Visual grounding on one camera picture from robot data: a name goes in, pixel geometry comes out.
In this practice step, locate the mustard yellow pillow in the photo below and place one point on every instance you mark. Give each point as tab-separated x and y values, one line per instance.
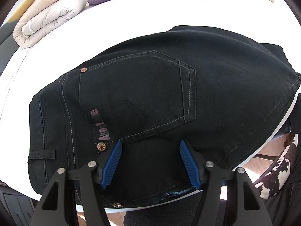
20	10

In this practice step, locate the black white patterned cloth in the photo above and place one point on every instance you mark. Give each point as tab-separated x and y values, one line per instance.
276	177

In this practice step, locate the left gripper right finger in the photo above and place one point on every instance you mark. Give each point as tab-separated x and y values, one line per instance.
205	176

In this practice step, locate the black denim pants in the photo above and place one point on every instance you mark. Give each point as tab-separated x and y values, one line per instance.
222	92

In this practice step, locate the folded beige duvet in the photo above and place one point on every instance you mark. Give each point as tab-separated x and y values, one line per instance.
42	17

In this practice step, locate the dark grey headboard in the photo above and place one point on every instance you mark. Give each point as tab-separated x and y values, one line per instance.
8	45

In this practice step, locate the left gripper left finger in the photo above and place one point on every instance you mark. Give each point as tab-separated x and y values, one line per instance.
95	176

